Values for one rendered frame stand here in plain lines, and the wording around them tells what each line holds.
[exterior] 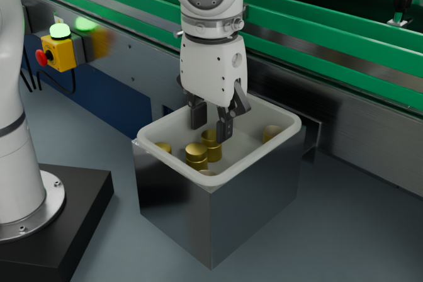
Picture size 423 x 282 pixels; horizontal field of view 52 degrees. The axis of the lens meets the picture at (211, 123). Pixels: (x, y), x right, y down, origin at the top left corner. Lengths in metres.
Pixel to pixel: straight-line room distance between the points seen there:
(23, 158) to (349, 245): 0.60
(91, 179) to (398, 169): 0.57
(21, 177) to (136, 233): 0.24
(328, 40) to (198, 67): 0.22
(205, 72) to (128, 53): 0.35
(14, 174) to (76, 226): 0.14
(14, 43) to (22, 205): 0.28
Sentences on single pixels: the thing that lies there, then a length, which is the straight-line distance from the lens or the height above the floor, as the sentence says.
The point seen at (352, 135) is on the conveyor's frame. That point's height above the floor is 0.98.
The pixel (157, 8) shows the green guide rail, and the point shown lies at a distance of 0.85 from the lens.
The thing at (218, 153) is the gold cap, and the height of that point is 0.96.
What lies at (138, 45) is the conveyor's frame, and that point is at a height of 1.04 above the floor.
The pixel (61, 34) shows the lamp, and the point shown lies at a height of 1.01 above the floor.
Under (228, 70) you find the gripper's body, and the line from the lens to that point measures 0.60.
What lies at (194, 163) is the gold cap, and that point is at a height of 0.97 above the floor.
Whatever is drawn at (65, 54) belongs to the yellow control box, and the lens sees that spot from 1.08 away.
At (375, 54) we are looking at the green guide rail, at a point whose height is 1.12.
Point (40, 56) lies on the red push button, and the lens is 1.08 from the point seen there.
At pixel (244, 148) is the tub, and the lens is 0.75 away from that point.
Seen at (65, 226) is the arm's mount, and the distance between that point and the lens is 0.83.
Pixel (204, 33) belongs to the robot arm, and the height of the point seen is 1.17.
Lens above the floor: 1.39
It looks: 33 degrees down
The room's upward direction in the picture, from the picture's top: straight up
